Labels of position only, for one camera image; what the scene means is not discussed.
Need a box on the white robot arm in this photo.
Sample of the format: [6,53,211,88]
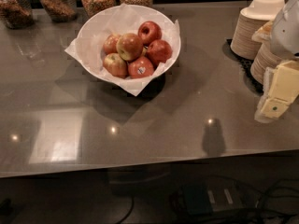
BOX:
[254,0,299,123]

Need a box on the white bowl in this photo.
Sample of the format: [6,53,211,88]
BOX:
[76,4,182,81]

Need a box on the black power box under table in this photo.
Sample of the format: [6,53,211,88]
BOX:
[182,181,245,217]

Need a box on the yellow-red apple front left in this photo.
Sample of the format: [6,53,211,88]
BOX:
[103,53,128,78]

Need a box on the red apple left back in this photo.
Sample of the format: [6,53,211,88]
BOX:
[103,34,121,54]

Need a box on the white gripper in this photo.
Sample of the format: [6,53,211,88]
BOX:
[254,61,299,123]

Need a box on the red-yellow apple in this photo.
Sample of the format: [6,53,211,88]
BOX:
[116,33,143,62]

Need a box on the black cable under table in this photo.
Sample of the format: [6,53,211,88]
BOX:
[174,175,299,224]

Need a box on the stack of paper bowls back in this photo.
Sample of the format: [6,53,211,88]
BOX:
[230,0,285,60]

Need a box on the red apple with sticker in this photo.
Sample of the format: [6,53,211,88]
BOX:
[128,56,154,78]

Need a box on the white paper liner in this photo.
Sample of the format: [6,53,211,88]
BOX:
[64,3,181,97]

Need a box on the glass jar granola with label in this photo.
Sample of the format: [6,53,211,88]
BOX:
[39,0,77,22]

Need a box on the red apple right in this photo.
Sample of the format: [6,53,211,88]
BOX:
[146,39,173,67]

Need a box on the glass jar dark granola left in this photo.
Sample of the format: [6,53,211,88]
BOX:
[0,0,34,29]

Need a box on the black tray mat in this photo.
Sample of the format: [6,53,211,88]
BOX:
[231,50,263,95]

